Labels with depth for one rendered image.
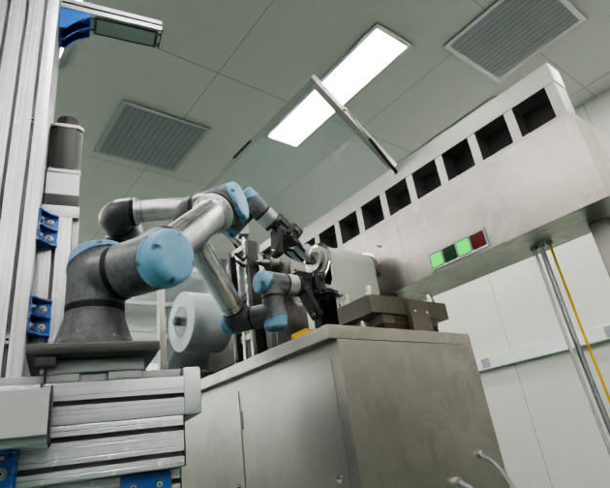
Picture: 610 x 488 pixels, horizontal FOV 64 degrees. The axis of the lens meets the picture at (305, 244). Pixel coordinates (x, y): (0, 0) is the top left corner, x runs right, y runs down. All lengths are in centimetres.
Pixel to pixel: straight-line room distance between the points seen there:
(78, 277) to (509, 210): 131
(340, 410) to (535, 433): 311
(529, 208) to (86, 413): 138
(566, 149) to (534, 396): 285
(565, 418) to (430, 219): 259
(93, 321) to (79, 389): 13
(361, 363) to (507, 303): 310
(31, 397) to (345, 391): 75
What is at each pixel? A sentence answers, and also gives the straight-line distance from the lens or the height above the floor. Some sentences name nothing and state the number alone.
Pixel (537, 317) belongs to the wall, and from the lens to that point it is 427.
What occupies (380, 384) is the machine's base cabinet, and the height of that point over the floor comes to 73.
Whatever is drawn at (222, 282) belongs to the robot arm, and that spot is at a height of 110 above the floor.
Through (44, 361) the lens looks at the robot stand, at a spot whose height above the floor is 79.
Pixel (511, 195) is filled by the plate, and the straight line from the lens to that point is 177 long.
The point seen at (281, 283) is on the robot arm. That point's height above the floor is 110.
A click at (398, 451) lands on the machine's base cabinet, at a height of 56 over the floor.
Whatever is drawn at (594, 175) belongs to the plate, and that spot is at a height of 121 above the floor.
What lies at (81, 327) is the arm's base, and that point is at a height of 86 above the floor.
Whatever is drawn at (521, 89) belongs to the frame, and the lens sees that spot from 188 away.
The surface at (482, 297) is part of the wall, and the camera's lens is 452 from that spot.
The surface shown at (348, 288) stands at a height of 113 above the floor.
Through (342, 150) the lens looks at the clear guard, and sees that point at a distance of 219.
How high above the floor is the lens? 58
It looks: 24 degrees up
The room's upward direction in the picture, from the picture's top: 8 degrees counter-clockwise
